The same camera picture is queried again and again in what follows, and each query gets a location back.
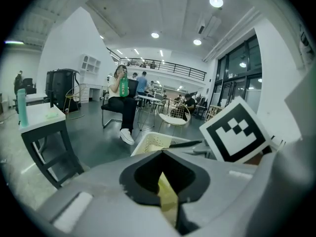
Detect white-top table with dark legs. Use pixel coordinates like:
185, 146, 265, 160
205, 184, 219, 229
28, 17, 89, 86
19, 102, 85, 190

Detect black-framed glass doors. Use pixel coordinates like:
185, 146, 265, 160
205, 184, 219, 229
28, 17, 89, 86
212, 34, 263, 114

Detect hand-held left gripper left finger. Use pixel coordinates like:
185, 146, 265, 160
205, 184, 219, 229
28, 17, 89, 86
37, 150, 182, 237

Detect black mezzanine railing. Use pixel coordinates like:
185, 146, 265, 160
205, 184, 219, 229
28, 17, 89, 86
118, 57, 207, 82

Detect large black speaker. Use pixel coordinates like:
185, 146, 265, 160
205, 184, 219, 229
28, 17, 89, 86
52, 68, 81, 113

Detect white-seat gold wire chair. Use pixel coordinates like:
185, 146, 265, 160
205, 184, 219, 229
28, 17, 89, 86
156, 99, 192, 133

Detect ceiling air conditioner unit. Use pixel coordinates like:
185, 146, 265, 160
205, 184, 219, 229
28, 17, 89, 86
197, 15, 222, 39

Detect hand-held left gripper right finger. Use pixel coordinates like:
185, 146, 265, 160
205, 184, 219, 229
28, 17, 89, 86
162, 132, 316, 237

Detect black office chair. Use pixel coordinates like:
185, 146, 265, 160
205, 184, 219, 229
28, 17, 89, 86
101, 79, 139, 129

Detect round white table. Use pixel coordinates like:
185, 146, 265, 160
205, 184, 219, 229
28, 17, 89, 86
136, 94, 161, 132

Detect yellow towel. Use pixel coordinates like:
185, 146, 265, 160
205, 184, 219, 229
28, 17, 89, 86
158, 171, 179, 229

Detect teal water bottle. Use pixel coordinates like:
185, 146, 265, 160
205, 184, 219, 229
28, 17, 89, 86
16, 88, 30, 128

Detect white shelf cabinet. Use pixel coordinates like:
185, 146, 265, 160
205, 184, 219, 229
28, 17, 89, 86
79, 54, 102, 103

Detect green bottle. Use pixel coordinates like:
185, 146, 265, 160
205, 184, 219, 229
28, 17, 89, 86
119, 77, 130, 98

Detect wooden rack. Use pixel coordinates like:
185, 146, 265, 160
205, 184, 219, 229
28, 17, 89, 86
204, 104, 226, 123

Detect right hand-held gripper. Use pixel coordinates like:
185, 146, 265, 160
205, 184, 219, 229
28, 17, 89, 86
169, 96, 272, 166

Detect white perforated plastic basket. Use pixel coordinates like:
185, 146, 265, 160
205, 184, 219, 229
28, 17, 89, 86
130, 131, 210, 158

